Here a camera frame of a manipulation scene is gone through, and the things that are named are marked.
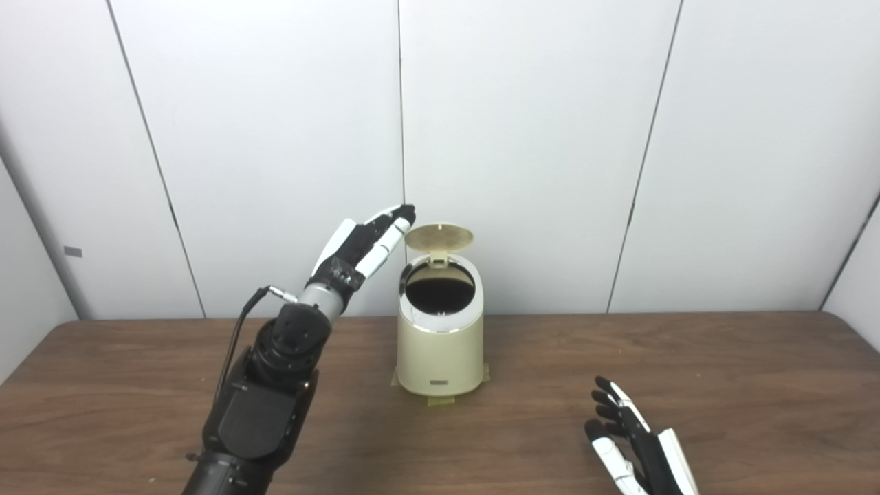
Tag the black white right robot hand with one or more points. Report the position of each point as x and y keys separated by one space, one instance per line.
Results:
x=650 y=457

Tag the round cream bin lid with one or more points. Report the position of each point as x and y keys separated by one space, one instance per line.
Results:
x=440 y=237

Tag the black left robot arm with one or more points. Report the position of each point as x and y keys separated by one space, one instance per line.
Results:
x=261 y=412

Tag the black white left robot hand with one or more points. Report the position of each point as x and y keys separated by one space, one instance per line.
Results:
x=350 y=251

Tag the cream-colored bin body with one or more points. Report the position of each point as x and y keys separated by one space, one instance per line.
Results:
x=440 y=354

